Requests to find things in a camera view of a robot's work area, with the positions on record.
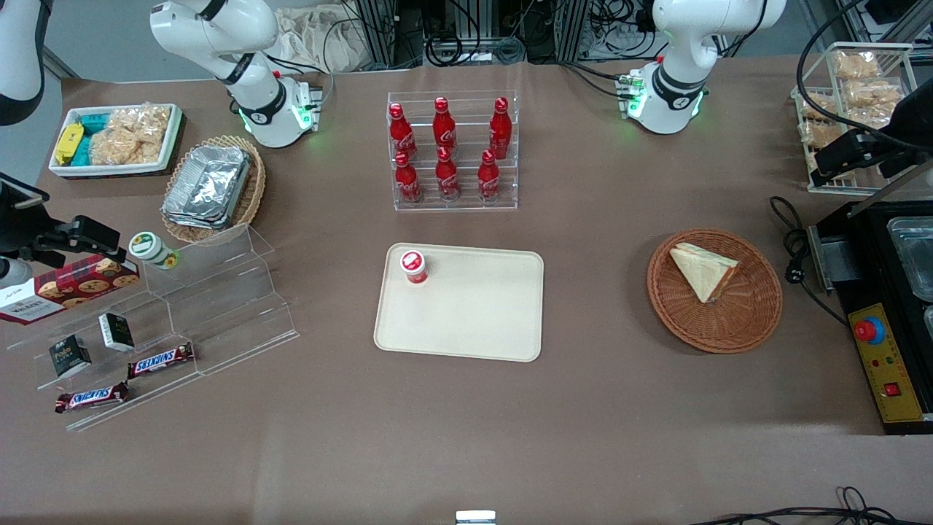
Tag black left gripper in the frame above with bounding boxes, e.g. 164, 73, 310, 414
815, 77, 933, 181

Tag beige cloth bag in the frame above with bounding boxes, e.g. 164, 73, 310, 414
273, 6, 365, 74

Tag black floor cables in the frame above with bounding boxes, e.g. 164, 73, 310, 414
685, 487, 933, 525

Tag beige plastic tray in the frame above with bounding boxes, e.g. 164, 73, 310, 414
373, 243, 545, 363

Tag oval tan wicker basket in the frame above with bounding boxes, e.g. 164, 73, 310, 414
160, 134, 267, 245

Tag round brown wicker basket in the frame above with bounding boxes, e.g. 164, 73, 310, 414
647, 228, 784, 355

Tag yellow snack packet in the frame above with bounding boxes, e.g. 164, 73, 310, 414
55, 122, 85, 166

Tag triangular sandwich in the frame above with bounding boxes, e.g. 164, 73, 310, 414
669, 242, 739, 304

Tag black power cable with plug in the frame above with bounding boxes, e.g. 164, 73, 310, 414
769, 195, 850, 325

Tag aluminium frame post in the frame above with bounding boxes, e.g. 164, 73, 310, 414
357, 0, 398, 70
558, 0, 591, 63

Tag stacked foil containers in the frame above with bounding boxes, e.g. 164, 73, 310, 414
162, 144, 252, 231

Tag clear rice cracker bag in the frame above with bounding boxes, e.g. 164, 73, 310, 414
89, 103, 173, 166

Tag snickers chocolate bar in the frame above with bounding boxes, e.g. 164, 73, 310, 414
55, 381, 130, 414
127, 342, 195, 380

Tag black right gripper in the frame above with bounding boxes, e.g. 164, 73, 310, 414
0, 175, 121, 268

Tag black robot wrist cable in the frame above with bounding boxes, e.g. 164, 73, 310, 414
796, 0, 933, 158

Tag white rectangular plastic bin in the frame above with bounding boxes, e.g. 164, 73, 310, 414
48, 103, 183, 179

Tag red lid yogurt cup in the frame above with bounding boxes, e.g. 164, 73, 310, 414
399, 249, 429, 285

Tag small black carton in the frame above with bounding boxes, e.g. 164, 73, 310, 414
48, 334, 93, 378
98, 312, 136, 353

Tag clear acrylic stepped shelf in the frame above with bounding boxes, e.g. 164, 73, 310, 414
6, 223, 300, 432

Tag red cola bottle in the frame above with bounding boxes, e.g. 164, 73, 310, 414
435, 146, 461, 202
433, 96, 458, 158
489, 96, 513, 160
389, 102, 418, 161
394, 151, 423, 204
477, 149, 501, 202

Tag green lid white cup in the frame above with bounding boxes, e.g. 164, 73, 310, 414
128, 231, 180, 271

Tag white wire rack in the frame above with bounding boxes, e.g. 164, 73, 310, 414
791, 42, 933, 196

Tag steel fryer pan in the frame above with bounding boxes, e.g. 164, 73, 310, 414
887, 217, 933, 303

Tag clear acrylic bottle rack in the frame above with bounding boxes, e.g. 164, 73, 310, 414
386, 89, 520, 212

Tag black sandwich press machine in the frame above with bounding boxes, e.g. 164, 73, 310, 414
808, 157, 933, 436

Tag coiled black cable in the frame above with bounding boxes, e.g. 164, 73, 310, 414
423, 29, 526, 66

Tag red tartan cookie box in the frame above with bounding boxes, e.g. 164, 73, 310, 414
0, 254, 141, 326

